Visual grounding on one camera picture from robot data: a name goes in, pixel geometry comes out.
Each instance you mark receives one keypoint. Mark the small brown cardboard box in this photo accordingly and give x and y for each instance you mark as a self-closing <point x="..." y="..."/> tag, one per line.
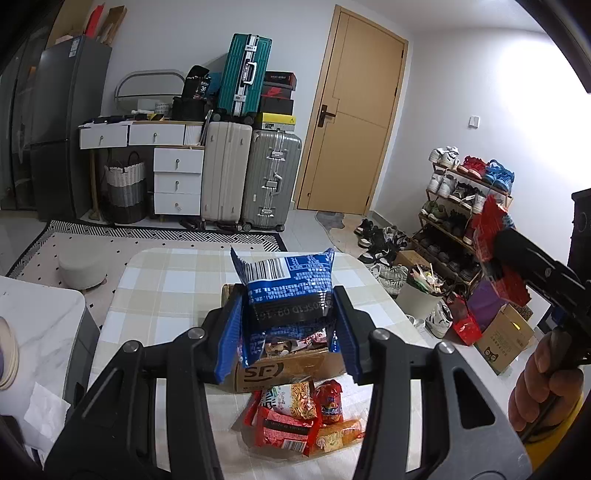
<point x="406" y="259"/>

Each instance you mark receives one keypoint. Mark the silver suitcase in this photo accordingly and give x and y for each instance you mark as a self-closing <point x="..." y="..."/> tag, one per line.
<point x="270" y="184"/>

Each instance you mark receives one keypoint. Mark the black shoe box red logo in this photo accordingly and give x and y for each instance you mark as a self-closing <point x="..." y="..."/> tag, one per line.
<point x="277" y="93"/>

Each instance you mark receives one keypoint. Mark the cat print cardboard box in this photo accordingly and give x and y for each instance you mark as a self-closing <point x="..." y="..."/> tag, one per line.
<point x="503" y="341"/>

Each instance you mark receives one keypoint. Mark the beige trash bin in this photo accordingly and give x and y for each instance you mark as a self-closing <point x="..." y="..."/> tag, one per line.
<point x="415" y="300"/>

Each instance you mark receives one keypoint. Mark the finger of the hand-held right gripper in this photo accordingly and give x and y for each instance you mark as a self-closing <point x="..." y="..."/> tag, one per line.
<point x="531" y="263"/>

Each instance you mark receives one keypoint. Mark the yellow black shoe box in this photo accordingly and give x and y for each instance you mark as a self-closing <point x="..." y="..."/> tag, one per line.
<point x="276" y="122"/>

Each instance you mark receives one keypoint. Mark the purple bag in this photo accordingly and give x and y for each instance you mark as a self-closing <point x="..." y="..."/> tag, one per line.
<point x="485" y="304"/>

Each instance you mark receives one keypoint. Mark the scattered sneakers group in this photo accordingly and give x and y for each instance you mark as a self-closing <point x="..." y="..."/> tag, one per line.
<point x="383" y="249"/>

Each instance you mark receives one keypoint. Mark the wooden shoe rack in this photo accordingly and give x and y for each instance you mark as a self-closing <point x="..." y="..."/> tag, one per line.
<point x="455" y="221"/>

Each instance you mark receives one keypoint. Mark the white desk with drawers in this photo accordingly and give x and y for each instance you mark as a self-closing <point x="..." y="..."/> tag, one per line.
<point x="147" y="134"/>

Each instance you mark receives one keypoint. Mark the woven laundry basket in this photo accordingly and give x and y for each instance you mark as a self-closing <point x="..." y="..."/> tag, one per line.
<point x="124" y="189"/>

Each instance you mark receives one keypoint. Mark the red paper bag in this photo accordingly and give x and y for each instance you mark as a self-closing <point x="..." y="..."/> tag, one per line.
<point x="94" y="23"/>

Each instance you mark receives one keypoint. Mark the wall light switch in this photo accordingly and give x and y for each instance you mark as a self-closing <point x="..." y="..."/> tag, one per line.
<point x="474" y="121"/>

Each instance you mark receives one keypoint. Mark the black white patterned rug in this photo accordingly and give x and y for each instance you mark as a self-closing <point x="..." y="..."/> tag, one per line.
<point x="161" y="233"/>

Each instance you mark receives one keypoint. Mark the beige suitcase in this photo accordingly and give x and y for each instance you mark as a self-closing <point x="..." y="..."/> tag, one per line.
<point x="226" y="175"/>

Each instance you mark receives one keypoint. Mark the black storage bag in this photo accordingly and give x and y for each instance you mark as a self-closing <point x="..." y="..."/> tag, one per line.
<point x="188" y="109"/>

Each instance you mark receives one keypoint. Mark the long red snack packet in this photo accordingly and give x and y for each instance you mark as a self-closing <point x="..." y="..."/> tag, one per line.
<point x="284" y="429"/>

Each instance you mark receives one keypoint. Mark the white tissue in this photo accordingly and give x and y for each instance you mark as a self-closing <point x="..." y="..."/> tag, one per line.
<point x="46" y="415"/>

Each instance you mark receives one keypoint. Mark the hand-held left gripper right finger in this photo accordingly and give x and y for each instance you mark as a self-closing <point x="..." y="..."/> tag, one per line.
<point x="348" y="341"/>

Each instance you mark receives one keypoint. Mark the small red snack packet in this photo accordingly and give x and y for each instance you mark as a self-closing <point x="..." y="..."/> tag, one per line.
<point x="330" y="400"/>

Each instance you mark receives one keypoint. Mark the red gift bag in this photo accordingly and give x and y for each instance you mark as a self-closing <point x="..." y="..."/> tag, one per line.
<point x="466" y="325"/>

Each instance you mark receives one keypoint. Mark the teal suitcase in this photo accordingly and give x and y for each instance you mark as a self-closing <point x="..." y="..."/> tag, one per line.
<point x="235" y="78"/>

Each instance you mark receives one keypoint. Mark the stack of beige bowls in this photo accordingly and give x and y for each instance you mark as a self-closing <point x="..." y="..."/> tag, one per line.
<point x="8" y="355"/>

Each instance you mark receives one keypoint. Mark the red patterned snack packet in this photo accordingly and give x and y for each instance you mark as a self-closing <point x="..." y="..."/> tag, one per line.
<point x="487" y="230"/>

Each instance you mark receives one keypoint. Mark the flat brown cardboard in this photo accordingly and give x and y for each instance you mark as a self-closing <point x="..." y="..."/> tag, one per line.
<point x="114" y="25"/>

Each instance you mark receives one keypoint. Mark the black printed bag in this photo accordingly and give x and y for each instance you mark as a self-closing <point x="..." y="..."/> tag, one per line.
<point x="196" y="83"/>

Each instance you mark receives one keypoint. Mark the grey door mat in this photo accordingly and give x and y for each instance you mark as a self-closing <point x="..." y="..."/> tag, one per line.
<point x="337" y="226"/>

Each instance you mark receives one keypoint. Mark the dark grey refrigerator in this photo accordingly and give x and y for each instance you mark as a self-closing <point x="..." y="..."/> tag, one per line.
<point x="69" y="129"/>

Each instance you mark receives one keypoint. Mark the round white pouf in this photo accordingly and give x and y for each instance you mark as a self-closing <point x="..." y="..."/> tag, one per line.
<point x="83" y="270"/>

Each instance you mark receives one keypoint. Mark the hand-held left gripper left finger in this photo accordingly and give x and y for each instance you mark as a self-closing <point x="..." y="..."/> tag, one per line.
<point x="228" y="341"/>

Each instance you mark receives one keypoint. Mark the white marble side table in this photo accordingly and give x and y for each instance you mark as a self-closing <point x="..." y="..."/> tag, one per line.
<point x="46" y="323"/>

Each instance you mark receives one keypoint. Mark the rows of assorted shoes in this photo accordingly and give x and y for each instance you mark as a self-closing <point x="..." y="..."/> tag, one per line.
<point x="452" y="189"/>

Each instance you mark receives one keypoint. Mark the orange noodle snack packet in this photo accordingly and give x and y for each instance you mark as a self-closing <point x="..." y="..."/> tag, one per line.
<point x="291" y="399"/>

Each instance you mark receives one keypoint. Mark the white drawer cabinet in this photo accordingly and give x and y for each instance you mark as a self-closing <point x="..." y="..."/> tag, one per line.
<point x="178" y="184"/>

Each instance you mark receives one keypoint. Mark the blue cookie packet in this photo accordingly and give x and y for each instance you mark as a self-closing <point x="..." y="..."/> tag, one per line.
<point x="286" y="277"/>

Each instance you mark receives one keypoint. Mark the small white basket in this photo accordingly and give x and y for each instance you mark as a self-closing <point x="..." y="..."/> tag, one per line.
<point x="161" y="108"/>

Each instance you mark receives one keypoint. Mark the arched mirror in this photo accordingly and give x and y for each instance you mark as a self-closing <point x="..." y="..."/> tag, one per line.
<point x="138" y="85"/>

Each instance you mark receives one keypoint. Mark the wooden door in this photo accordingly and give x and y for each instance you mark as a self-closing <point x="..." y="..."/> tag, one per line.
<point x="351" y="115"/>

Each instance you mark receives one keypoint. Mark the person's right hand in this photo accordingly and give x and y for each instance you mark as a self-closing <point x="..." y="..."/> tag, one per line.
<point x="540" y="383"/>

